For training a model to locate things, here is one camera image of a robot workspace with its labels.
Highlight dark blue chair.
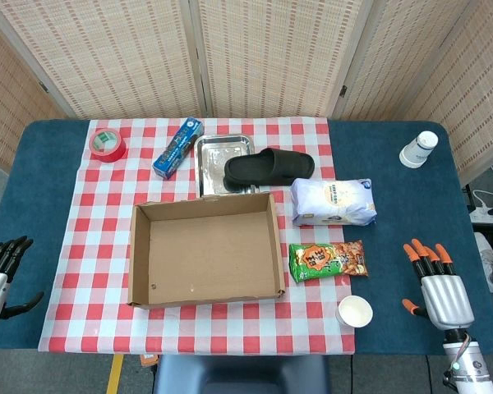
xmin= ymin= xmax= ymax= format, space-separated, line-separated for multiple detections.
xmin=153 ymin=353 xmax=330 ymax=394

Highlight green snack bag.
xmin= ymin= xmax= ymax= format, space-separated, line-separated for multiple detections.
xmin=288 ymin=240 xmax=370 ymax=284

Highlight white cable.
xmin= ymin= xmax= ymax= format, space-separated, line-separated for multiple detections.
xmin=472 ymin=163 xmax=493 ymax=211

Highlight upturned white paper cup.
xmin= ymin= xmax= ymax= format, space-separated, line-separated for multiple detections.
xmin=399 ymin=130 xmax=440 ymax=170

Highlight red white checkered tablecloth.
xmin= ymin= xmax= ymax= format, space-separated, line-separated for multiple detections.
xmin=37 ymin=117 xmax=357 ymax=356

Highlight white tissue pack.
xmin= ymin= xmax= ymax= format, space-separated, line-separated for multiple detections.
xmin=290 ymin=177 xmax=378 ymax=228

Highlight white shoe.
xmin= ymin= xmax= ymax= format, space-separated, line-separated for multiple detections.
xmin=475 ymin=232 xmax=493 ymax=293

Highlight woven folding screen panel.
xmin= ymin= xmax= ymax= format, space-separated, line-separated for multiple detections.
xmin=406 ymin=0 xmax=493 ymax=186
xmin=0 ymin=0 xmax=210 ymax=121
xmin=187 ymin=0 xmax=377 ymax=120
xmin=331 ymin=0 xmax=477 ymax=122
xmin=0 ymin=11 xmax=65 ymax=173

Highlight blue cling film box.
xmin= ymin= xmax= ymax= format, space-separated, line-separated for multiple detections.
xmin=152 ymin=117 xmax=205 ymax=181

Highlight black slipper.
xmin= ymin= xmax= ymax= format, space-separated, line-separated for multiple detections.
xmin=223 ymin=148 xmax=316 ymax=192

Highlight small white paper cup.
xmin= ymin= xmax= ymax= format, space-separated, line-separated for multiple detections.
xmin=335 ymin=295 xmax=374 ymax=328

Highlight metal tray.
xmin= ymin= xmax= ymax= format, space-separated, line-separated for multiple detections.
xmin=193 ymin=134 xmax=268 ymax=197

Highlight brown cardboard box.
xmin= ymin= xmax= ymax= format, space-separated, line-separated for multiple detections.
xmin=127 ymin=191 xmax=287 ymax=309

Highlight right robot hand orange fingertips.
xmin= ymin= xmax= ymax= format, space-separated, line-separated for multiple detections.
xmin=401 ymin=238 xmax=476 ymax=331

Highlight red tape roll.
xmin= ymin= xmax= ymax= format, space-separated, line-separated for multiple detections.
xmin=88 ymin=127 xmax=127 ymax=163

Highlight white power strip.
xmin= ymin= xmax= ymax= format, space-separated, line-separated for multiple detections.
xmin=469 ymin=206 xmax=493 ymax=226

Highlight blue table cover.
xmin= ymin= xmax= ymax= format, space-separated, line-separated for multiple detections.
xmin=0 ymin=118 xmax=493 ymax=357

